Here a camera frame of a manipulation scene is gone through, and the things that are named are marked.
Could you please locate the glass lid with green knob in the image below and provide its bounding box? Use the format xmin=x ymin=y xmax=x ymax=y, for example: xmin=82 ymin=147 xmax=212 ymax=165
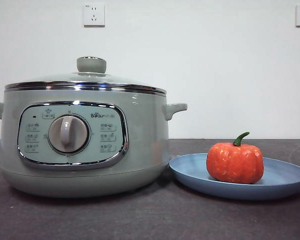
xmin=4 ymin=56 xmax=166 ymax=96

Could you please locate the orange pumpkin with green stem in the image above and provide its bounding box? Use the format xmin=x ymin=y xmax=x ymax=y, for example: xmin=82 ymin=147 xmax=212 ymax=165
xmin=205 ymin=131 xmax=265 ymax=185

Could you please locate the pale green electric steamer pot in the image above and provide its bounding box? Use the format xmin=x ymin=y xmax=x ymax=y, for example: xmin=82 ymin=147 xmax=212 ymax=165
xmin=0 ymin=89 xmax=188 ymax=199

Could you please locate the blue plate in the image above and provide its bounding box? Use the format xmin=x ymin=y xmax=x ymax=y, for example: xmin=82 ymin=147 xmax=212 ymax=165
xmin=168 ymin=152 xmax=300 ymax=202

